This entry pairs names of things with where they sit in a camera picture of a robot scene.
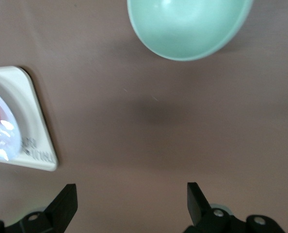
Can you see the mint green bowl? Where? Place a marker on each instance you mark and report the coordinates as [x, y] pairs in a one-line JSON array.
[[187, 26]]

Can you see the cream bear print tray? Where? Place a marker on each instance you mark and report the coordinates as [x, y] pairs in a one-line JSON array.
[[32, 116]]

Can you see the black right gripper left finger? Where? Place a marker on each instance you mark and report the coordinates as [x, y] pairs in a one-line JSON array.
[[61, 208]]

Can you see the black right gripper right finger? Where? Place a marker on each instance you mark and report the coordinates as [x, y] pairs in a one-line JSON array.
[[199, 211]]

